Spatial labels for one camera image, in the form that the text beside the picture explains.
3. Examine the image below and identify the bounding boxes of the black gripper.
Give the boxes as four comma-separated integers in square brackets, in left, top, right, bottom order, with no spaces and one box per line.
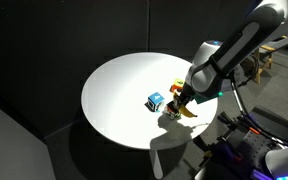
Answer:
[171,83,194,111]

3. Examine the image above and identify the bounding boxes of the purple clamp with orange tip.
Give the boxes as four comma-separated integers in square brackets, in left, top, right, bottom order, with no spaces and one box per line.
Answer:
[216,142,246,165]
[241,111,263,136]

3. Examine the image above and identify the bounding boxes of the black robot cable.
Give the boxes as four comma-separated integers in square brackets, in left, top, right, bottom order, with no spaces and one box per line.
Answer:
[228,73,288,151]
[233,54,262,88]

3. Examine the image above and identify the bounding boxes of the orange dice with number six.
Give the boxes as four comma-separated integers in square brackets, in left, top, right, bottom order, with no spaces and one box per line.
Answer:
[169,78,186,95]

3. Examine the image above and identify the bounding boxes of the white table pedestal base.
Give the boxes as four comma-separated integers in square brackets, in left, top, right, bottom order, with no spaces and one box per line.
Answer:
[148,149,164,180]

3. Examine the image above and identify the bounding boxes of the blue dice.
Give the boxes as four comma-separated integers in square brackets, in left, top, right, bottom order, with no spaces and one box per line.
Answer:
[147,91,166,114]

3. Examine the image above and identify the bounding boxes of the wooden chair with grey seat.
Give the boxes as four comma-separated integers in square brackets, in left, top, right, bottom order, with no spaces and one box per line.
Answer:
[249,31,288,85]

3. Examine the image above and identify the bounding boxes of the yellow banana plush toy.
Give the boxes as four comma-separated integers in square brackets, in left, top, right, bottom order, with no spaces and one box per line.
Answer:
[178,104,199,119]

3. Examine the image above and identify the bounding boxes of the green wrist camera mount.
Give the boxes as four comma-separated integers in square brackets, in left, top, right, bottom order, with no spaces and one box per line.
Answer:
[191,90,225,106]

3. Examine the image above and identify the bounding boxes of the black clamp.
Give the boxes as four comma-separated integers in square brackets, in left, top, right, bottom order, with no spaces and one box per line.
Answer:
[217,111,252,144]

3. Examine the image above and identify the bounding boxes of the grey robot base with light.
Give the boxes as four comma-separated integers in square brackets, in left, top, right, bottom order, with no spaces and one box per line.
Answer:
[264,146,288,180]

